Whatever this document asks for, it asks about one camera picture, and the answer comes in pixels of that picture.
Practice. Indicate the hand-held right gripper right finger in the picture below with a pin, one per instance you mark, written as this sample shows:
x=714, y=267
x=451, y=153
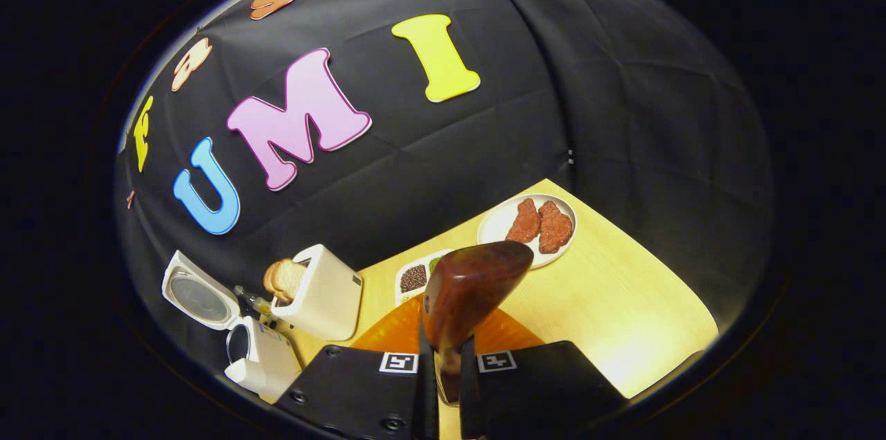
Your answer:
x=540, y=391

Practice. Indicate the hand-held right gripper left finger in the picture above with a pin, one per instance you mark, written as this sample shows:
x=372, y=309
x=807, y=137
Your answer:
x=360, y=391

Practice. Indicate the white rice cooker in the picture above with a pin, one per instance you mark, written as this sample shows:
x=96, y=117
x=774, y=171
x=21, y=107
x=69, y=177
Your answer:
x=270, y=364

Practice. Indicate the brown wooden spoon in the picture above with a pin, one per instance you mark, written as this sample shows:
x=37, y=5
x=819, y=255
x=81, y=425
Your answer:
x=471, y=288

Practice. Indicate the white toaster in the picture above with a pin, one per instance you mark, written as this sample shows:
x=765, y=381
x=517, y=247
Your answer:
x=329, y=301

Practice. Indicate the white divided bean dish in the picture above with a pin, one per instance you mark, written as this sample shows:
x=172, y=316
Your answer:
x=413, y=279

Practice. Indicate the toasted bread slice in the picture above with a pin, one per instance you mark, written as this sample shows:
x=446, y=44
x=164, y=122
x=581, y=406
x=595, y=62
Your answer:
x=291, y=277
x=270, y=281

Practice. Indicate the clear glass bottle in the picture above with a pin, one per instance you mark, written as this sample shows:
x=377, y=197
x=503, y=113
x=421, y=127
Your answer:
x=259, y=303

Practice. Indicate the red meat piece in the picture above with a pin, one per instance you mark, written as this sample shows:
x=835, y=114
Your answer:
x=525, y=222
x=556, y=227

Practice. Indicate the white round plate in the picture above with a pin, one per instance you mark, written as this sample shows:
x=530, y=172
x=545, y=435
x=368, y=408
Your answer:
x=495, y=225

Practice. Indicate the black backdrop cloth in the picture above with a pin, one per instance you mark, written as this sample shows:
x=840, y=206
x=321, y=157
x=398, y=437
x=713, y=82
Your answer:
x=588, y=80

